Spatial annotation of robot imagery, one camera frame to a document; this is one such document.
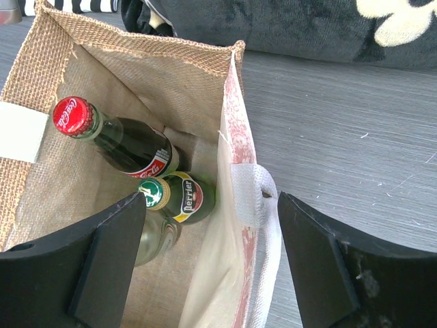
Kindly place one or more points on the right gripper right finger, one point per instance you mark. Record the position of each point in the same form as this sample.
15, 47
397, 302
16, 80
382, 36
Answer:
344, 277

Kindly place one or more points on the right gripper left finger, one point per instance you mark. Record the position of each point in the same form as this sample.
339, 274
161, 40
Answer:
78, 276

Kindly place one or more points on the clear soda bottle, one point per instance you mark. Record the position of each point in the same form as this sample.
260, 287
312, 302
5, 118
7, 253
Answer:
158, 236

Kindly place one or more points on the brown jute canvas bag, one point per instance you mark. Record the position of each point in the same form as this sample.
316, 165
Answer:
222, 270

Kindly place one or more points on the green glass bottle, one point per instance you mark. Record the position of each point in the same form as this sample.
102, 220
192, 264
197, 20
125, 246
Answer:
179, 197

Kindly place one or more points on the coca-cola glass bottle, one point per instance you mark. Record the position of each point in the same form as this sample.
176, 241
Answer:
130, 146

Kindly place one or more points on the black floral plush pillow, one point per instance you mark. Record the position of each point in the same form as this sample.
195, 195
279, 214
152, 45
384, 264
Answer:
397, 34

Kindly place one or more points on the black white striped cloth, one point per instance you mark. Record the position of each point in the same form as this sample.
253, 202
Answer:
27, 7

